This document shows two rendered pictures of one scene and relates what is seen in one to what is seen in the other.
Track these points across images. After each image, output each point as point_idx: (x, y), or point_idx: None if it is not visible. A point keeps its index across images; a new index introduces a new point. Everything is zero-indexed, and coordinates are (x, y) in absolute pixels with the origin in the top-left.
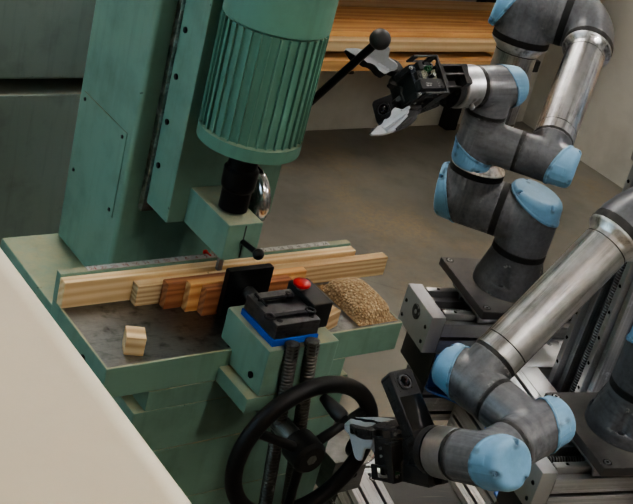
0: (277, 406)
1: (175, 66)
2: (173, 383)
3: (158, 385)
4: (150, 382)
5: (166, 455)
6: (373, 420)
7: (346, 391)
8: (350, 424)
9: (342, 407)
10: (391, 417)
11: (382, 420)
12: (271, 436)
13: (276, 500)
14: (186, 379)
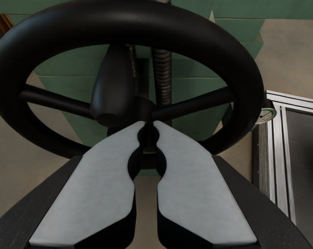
0: None
1: None
2: (32, 9)
3: (13, 8)
4: None
5: (77, 81)
6: (166, 168)
7: (179, 48)
8: (70, 159)
9: (114, 87)
10: (243, 183)
11: (184, 196)
12: (47, 101)
13: (189, 123)
14: (47, 7)
